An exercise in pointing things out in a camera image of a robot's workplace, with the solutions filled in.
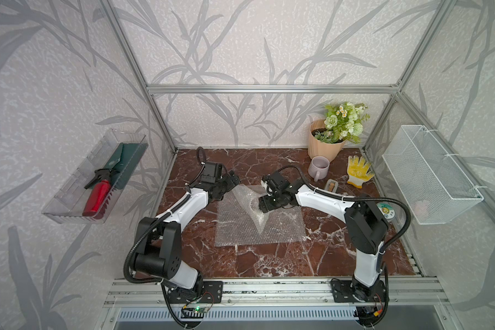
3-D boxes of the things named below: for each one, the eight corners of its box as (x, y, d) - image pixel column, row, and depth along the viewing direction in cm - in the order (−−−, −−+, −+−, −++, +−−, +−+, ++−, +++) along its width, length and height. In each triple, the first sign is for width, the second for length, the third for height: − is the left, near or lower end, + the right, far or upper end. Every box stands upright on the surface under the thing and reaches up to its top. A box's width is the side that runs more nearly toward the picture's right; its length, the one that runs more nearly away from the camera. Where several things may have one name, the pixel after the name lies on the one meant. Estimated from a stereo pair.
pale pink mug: (310, 183, 107) (313, 174, 101) (307, 164, 115) (309, 155, 109) (329, 183, 107) (333, 174, 101) (324, 164, 115) (327, 155, 109)
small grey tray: (326, 194, 103) (328, 188, 99) (323, 184, 107) (326, 179, 103) (336, 194, 103) (339, 188, 99) (333, 184, 107) (336, 179, 103)
